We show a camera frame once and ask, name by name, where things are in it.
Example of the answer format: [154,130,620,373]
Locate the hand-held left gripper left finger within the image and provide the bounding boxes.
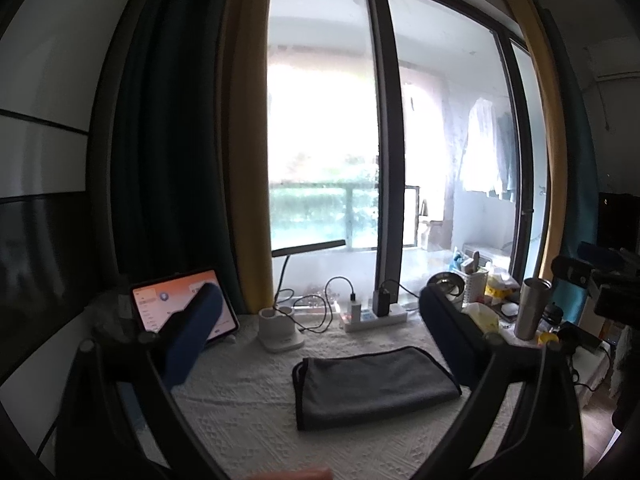
[52,282,236,480]

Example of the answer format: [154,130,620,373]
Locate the white power strip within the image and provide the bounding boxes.
[342,302,409,333]

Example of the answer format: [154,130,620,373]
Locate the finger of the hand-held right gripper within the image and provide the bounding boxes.
[576,241,627,268]
[550,255,595,287]

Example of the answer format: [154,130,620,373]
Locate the dark green curtain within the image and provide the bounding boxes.
[102,0,247,313]

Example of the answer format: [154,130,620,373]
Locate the person's left hand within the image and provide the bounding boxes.
[244,467,334,480]

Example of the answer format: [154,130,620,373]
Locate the tablet with lit screen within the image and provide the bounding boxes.
[130,268,241,347]

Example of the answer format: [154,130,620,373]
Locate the white textured tablecloth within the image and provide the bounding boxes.
[112,310,618,480]

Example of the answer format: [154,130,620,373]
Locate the steel tumbler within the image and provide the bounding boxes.
[514,277,552,341]

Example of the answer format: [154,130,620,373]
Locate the black round pot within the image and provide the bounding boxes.
[426,272,464,311]

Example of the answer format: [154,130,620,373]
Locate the white desk lamp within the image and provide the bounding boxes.
[258,240,347,355]

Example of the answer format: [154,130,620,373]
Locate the black wall screen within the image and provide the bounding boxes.
[0,191,98,383]

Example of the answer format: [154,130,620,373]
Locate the black cable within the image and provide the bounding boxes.
[292,276,358,335]

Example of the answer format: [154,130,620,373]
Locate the yellow curtain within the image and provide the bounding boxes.
[215,0,276,311]
[492,0,563,281]

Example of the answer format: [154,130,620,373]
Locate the white air conditioner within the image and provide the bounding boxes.
[582,34,640,82]

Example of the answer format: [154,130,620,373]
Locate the hanging white clothes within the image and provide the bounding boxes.
[459,95,518,201]

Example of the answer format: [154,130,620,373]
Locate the yellow tissue packet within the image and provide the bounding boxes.
[461,304,502,334]

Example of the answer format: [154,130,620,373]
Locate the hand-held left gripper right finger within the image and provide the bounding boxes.
[419,284,586,480]

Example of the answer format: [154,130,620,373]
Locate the grey towel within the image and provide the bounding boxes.
[291,345,462,432]

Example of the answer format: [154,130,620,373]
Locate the white mesh organizer basket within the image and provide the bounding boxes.
[464,266,489,307]

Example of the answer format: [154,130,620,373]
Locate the teal curtain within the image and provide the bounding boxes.
[532,0,598,328]

